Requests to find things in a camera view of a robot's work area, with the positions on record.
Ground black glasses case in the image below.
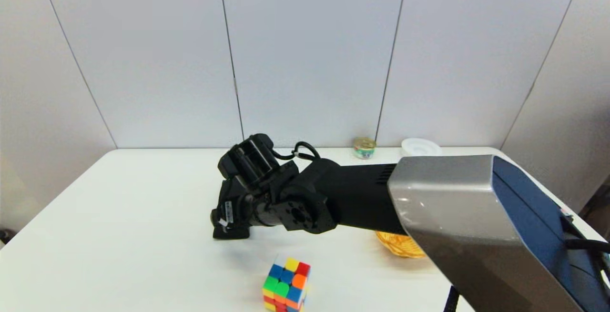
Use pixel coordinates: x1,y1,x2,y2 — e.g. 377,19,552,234
213,225,251,240

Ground multicoloured puzzle cube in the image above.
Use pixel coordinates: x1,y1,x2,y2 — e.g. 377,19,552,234
262,255,311,312

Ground small tin can green label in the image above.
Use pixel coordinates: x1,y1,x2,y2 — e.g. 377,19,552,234
353,137,376,160

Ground yellow wicker basket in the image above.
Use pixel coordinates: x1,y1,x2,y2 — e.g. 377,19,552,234
375,231,427,259

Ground white round dish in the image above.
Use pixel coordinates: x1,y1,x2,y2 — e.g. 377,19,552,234
401,138,442,157

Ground dark furniture behind table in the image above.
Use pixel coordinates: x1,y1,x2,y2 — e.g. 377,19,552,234
579,174,610,242

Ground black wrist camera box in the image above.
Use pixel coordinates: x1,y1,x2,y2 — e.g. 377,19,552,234
218,133,283,191

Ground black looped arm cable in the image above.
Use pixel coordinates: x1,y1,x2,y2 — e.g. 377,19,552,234
274,141,321,162

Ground black hanging arm cable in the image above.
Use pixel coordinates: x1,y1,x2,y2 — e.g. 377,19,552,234
443,286,461,312

